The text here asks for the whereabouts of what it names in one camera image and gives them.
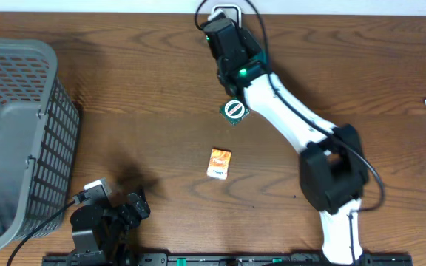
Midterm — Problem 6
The small orange white box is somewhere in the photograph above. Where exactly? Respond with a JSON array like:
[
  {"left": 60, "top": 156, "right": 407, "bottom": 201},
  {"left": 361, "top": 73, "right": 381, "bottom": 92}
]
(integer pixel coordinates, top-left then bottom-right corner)
[{"left": 206, "top": 149, "right": 231, "bottom": 180}]

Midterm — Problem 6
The black right camera cable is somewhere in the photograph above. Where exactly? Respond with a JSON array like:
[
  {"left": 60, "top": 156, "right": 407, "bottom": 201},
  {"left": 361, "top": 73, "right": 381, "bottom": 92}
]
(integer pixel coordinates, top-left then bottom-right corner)
[{"left": 194, "top": 0, "right": 386, "bottom": 266}]

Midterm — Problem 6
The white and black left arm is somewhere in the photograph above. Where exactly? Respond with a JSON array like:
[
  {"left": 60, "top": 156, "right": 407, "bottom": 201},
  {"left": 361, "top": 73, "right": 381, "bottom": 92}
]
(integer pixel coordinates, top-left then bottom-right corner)
[{"left": 64, "top": 185, "right": 151, "bottom": 266}]

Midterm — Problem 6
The white barcode scanner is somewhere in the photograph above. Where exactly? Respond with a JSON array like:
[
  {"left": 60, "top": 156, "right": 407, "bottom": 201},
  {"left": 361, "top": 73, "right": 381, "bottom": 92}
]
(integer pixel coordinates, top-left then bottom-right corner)
[{"left": 210, "top": 4, "right": 242, "bottom": 28}]

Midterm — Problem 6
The black camera cable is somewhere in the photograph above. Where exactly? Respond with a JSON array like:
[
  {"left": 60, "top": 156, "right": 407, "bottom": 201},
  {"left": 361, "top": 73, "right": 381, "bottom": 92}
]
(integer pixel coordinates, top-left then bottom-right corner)
[
  {"left": 194, "top": 0, "right": 386, "bottom": 266},
  {"left": 5, "top": 199, "right": 77, "bottom": 266}
]

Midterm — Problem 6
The black left camera cable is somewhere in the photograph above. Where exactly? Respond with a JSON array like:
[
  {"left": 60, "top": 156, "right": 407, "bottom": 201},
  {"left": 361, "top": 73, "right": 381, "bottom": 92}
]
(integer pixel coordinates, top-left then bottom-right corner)
[{"left": 5, "top": 199, "right": 77, "bottom": 266}]

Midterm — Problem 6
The dark grey plastic basket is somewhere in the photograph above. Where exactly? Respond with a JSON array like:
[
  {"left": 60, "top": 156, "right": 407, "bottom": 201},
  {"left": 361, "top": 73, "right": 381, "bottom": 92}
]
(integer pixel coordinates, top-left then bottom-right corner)
[{"left": 0, "top": 38, "right": 80, "bottom": 250}]

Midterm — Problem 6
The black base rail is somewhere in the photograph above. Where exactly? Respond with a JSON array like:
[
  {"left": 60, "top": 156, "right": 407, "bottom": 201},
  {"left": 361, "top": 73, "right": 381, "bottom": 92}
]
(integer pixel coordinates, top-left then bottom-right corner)
[{"left": 41, "top": 252, "right": 414, "bottom": 266}]

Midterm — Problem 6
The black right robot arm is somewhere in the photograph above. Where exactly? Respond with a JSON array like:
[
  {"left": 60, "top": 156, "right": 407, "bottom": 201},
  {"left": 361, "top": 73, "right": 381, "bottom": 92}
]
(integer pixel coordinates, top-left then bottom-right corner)
[{"left": 198, "top": 13, "right": 370, "bottom": 265}]

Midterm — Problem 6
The green box with round label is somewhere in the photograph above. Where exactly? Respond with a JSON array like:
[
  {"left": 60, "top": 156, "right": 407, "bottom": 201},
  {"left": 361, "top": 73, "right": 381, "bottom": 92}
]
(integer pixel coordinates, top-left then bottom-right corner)
[{"left": 220, "top": 97, "right": 250, "bottom": 126}]

